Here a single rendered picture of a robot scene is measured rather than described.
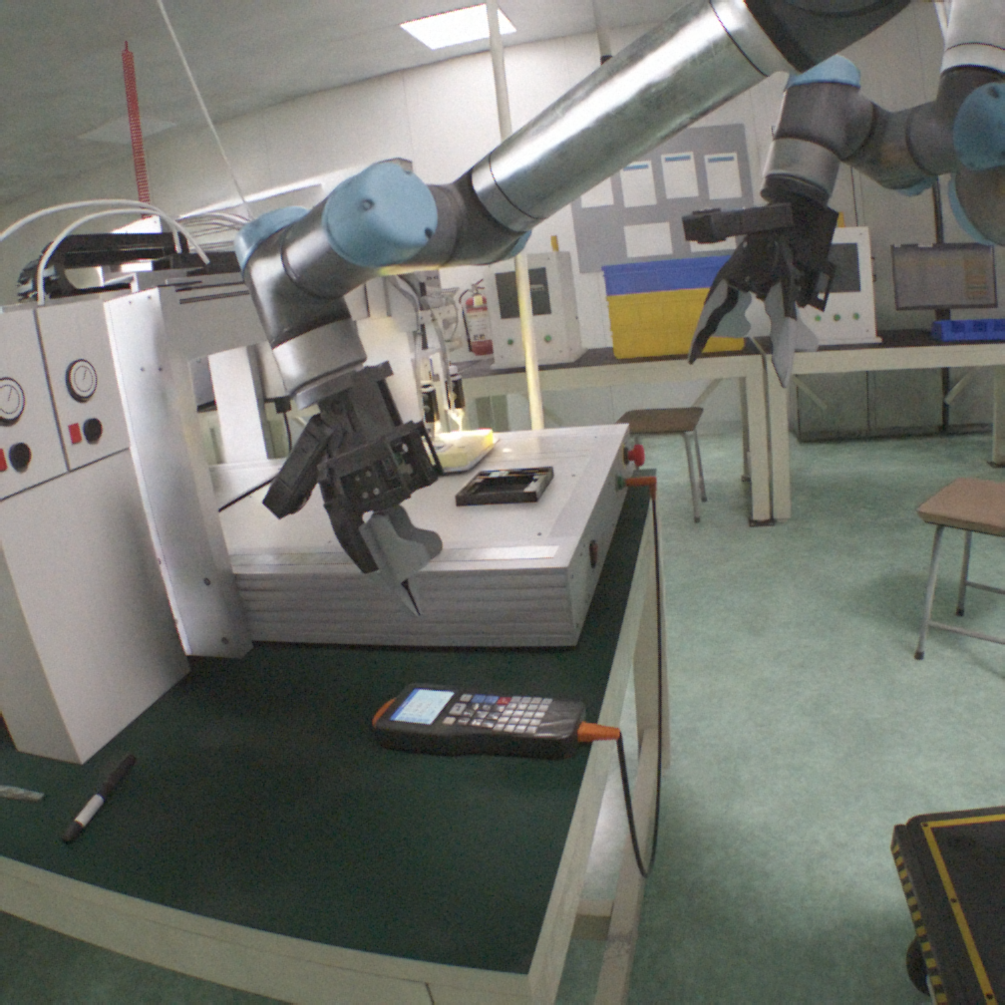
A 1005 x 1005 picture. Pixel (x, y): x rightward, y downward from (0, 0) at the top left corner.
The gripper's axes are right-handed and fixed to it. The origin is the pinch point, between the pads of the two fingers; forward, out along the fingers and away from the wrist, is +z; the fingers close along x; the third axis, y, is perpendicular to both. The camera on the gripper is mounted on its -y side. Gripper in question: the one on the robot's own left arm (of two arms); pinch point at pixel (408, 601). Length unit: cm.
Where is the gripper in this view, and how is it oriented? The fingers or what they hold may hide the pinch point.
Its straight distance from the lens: 69.5
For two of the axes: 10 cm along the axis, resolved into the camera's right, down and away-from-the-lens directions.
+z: 3.7, 9.1, 1.8
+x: 3.3, -3.1, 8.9
